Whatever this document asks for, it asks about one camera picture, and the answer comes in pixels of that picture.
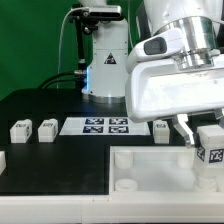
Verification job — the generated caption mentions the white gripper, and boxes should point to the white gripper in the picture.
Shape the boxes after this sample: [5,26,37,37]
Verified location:
[125,54,224,148]

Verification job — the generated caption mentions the white marker sheet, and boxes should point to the white marker sheet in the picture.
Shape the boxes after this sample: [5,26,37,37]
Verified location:
[60,117,150,136]

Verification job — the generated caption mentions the white left fence block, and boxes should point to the white left fence block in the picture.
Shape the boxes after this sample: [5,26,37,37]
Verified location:
[0,151,7,176]

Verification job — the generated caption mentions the white square tabletop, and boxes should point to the white square tabletop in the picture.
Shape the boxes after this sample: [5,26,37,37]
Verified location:
[109,146,224,193]

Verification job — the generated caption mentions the black cables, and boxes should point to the black cables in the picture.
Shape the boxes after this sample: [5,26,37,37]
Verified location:
[37,70,88,90]

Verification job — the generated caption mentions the black camera stand pole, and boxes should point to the black camera stand pole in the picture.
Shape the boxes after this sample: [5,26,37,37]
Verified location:
[74,16,88,89]

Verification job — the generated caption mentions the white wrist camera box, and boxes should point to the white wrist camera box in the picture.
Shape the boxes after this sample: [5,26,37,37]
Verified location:
[126,28,184,73]

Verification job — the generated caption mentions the black camera on stand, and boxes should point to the black camera on stand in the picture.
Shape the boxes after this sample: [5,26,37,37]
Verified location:
[71,5,122,21]

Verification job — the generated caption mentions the white cable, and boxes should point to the white cable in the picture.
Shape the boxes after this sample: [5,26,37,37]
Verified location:
[56,7,88,88]

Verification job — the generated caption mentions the white front fence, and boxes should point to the white front fence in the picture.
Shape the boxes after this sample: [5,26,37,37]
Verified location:
[0,192,224,224]

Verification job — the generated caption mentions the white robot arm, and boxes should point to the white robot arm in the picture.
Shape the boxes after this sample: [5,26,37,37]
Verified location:
[80,0,224,146]

